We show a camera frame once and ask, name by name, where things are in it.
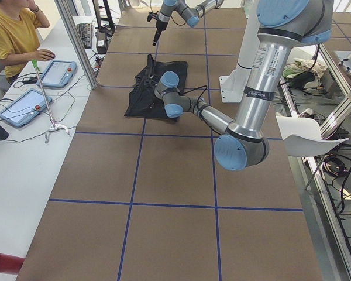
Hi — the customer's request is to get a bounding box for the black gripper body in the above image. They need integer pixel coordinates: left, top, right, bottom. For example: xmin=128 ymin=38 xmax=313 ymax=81
xmin=152 ymin=20 xmax=167 ymax=46

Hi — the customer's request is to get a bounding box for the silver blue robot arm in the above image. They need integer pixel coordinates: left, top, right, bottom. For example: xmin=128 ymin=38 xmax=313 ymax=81
xmin=154 ymin=1 xmax=333 ymax=171
xmin=147 ymin=0 xmax=224 ymax=46

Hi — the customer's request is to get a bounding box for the blue teach pendant tablet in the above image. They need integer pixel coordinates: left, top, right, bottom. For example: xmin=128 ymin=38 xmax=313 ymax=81
xmin=0 ymin=89 xmax=46 ymax=128

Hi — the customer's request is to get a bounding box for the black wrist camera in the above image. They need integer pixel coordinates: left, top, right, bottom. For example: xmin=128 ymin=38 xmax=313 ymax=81
xmin=147 ymin=11 xmax=159 ymax=22

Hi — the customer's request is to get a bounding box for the white plastic chair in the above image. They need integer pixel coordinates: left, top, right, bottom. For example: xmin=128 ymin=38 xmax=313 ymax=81
xmin=276 ymin=116 xmax=349 ymax=157

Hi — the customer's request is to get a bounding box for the red cylinder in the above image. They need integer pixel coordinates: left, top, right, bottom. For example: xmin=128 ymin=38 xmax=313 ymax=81
xmin=0 ymin=253 xmax=25 ymax=275

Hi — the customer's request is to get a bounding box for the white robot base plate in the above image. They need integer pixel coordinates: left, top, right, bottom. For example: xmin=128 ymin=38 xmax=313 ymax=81
xmin=219 ymin=12 xmax=260 ymax=103

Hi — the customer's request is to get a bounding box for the black keyboard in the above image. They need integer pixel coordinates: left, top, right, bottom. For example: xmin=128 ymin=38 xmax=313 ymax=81
xmin=76 ymin=23 xmax=92 ymax=49

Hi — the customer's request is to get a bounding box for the brown paper table cover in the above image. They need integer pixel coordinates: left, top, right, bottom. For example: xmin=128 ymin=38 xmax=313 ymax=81
xmin=18 ymin=8 xmax=322 ymax=280

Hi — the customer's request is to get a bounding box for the metal reacher grabber tool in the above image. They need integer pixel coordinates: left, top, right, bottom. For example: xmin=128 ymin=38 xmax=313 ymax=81
xmin=31 ymin=59 xmax=70 ymax=144

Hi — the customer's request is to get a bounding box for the pile of clothes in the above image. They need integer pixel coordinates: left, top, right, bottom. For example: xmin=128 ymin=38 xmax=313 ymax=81
xmin=282 ymin=58 xmax=328 ymax=90

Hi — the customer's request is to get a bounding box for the aluminium frame post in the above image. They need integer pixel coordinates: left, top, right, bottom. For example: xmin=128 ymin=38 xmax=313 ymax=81
xmin=55 ymin=0 xmax=97 ymax=90

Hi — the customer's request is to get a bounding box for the black graphic t-shirt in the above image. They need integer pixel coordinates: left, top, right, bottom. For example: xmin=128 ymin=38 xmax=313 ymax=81
xmin=124 ymin=54 xmax=188 ymax=122

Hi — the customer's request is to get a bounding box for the person in yellow shirt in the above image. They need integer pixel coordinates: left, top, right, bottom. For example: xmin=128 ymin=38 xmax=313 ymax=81
xmin=0 ymin=0 xmax=55 ymax=84

